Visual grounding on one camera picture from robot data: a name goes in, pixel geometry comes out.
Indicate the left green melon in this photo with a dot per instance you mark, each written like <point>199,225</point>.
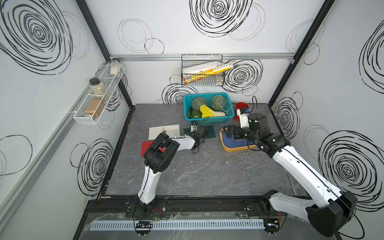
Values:
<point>197,102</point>

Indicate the yellow storage box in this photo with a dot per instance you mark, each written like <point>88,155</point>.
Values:
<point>228,147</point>

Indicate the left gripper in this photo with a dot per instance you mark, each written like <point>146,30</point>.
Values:
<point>202,141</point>

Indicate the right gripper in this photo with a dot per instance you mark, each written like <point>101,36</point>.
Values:
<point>236,128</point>

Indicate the white envelope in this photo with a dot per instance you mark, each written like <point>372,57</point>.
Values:
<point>170,130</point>

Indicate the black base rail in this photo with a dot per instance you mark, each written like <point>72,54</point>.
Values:
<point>164,206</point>

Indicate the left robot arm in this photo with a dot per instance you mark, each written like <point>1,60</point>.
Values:
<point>158,157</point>

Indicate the brown block package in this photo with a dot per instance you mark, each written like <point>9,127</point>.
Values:
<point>95,108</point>

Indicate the dark green envelope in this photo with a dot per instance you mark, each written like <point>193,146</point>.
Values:
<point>209,128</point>

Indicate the right green melon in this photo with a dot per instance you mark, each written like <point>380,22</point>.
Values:
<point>218,103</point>

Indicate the black lid spice jar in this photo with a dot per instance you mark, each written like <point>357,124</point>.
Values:
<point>98,88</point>

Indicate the teal plastic basket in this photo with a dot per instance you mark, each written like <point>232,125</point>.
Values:
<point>188,100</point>

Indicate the white wire wall shelf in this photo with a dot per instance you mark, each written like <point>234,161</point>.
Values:
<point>104,97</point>

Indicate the green melon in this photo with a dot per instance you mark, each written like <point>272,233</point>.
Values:
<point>218,103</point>
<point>197,102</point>

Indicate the navy blue envelope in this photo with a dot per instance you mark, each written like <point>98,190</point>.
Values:
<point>237,143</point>

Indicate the red envelope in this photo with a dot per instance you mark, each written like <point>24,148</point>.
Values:
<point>145,147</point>

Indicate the white slotted cable duct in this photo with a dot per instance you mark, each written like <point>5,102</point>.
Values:
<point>242,224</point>

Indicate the white wrap box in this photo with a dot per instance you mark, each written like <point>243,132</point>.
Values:
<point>199,69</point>

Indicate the clear lid jar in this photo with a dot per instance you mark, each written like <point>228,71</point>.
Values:
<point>114,66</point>

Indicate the black wire wall basket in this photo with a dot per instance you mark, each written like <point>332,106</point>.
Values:
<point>188,60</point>

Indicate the yellow foil roll box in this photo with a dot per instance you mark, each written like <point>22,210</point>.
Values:
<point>209,74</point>

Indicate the yellow white cabbage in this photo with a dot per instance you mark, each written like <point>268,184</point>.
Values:
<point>207,112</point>

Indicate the green pepper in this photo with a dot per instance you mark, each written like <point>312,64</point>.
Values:
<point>195,114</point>

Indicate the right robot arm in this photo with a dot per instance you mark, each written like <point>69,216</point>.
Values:
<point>329,208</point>

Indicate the red cup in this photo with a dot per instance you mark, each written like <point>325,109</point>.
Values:
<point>239,106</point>

